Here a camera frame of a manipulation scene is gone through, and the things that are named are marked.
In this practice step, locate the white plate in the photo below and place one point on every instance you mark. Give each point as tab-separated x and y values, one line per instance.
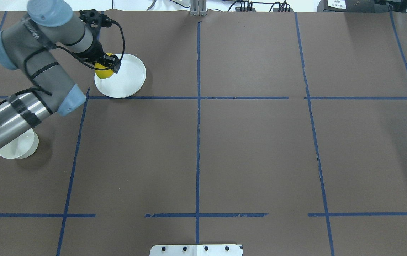
127	82

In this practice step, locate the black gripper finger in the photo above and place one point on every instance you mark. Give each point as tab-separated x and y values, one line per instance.
111	62

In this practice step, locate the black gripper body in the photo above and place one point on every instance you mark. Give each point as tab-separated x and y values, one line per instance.
96	52

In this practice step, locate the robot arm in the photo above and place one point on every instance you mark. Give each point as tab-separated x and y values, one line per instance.
27	45

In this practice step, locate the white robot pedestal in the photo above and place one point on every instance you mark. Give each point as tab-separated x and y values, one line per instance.
197	250

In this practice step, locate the aluminium frame post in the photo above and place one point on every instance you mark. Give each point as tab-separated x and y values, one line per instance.
198	8

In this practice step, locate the yellow lemon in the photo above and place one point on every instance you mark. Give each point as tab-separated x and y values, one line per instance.
102	74

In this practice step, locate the white bowl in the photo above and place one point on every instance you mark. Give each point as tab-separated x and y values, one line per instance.
22	147

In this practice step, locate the black box with label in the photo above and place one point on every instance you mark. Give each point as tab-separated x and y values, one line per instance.
352	6

